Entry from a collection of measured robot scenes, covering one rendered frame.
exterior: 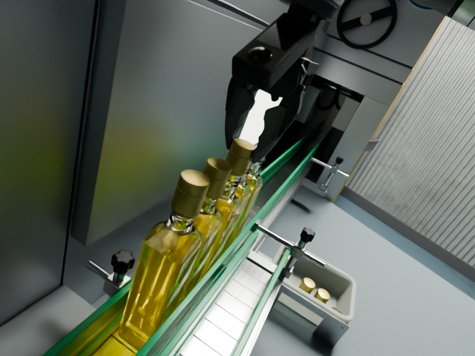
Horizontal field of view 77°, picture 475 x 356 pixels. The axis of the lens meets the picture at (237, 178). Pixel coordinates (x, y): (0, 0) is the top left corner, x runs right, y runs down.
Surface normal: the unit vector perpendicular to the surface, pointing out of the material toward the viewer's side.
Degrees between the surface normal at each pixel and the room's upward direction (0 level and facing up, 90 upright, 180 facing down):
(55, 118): 90
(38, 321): 0
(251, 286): 0
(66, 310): 0
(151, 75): 90
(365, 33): 90
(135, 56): 90
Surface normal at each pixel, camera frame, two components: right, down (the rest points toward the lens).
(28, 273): 0.85, 0.47
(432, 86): -0.63, 0.14
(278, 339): 0.34, -0.83
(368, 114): -0.40, 0.29
